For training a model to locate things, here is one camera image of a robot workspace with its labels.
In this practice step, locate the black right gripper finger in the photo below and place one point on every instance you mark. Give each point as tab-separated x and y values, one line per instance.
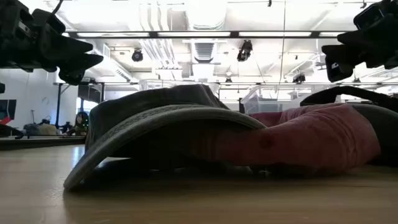
340	60
356	40

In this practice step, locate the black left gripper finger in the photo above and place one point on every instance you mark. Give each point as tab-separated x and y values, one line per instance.
66	46
77	67

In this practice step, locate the red baseball cap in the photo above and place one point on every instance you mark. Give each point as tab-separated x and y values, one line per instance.
311	137

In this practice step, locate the gray baseball cap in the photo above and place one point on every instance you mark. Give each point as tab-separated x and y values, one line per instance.
149	118

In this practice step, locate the black ceiling spotlight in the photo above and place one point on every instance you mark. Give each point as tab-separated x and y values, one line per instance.
299	78
245	50
137	55

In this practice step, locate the person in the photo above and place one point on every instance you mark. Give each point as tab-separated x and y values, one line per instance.
81	124

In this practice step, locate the bags on background table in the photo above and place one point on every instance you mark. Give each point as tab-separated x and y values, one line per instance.
43	129

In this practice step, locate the black baseball cap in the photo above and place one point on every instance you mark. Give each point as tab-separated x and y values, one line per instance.
385	124

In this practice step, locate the clear plastic bin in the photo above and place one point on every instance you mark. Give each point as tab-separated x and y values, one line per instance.
267	99

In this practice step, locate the long ceiling light strip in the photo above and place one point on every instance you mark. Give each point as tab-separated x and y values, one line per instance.
192	34

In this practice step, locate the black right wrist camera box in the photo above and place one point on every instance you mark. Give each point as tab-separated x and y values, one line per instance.
370	15

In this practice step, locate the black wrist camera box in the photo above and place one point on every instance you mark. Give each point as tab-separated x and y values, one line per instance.
370	15
49	23

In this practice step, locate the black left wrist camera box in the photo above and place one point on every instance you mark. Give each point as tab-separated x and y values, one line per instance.
49	23

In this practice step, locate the dark vertical frame post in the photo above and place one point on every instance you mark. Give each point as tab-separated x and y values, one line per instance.
58	105

